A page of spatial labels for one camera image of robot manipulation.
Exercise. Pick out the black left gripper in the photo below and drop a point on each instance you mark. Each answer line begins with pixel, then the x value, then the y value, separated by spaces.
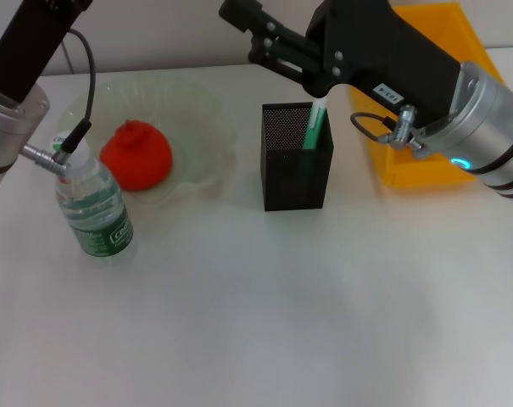
pixel 27 46

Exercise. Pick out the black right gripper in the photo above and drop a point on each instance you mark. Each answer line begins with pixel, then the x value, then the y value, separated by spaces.
pixel 379 55

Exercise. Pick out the green pen white tip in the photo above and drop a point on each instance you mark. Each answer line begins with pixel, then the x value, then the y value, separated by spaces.
pixel 315 127

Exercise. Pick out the red-orange fruit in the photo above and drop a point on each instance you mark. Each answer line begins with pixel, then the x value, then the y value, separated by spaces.
pixel 137 157

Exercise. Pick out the clear water bottle green label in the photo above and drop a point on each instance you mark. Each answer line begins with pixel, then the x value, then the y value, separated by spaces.
pixel 95 203

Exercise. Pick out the black mesh pen holder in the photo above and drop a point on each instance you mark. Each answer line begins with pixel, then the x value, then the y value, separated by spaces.
pixel 281 186

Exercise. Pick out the yellow plastic bin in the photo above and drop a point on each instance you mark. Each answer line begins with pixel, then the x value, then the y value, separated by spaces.
pixel 408 169

